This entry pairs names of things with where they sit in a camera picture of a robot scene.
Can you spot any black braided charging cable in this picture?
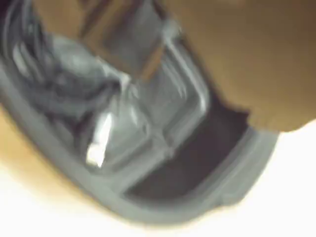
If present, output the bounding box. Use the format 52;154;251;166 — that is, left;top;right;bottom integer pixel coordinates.
4;0;131;168

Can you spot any black square plastic bowl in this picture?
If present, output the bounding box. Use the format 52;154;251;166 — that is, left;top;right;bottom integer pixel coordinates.
0;0;279;225

